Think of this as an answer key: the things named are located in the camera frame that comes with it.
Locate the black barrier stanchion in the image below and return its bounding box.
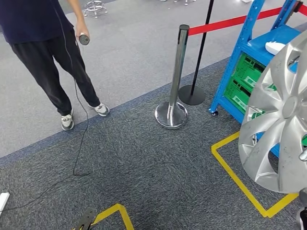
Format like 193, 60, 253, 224
178, 0, 215, 106

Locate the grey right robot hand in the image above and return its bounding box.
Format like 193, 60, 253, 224
299, 148, 307, 207

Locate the blue metal shelf rack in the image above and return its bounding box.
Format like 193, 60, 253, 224
208, 0, 307, 160

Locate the chrome barrier stanchion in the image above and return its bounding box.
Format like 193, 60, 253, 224
154, 24, 190, 129
290, 0, 305, 14

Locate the person's hand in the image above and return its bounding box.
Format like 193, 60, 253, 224
76, 19, 91, 40

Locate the green plastic crate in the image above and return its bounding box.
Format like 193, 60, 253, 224
231, 52, 266, 93
223, 78, 253, 115

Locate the grey handheld controller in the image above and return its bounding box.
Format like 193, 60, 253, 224
79, 33, 91, 46

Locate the black left wrist bracket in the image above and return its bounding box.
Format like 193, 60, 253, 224
74, 207, 98, 230

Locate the black floor cable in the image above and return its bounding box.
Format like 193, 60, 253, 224
0, 6, 91, 213

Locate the silver wheel hubcap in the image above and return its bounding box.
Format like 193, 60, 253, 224
238, 30, 307, 194

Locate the white curved plastic part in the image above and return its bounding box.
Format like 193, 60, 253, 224
265, 41, 287, 56

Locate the white power strip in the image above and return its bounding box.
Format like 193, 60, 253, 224
0, 192, 11, 217

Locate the person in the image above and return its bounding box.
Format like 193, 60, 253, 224
0, 0, 110, 131

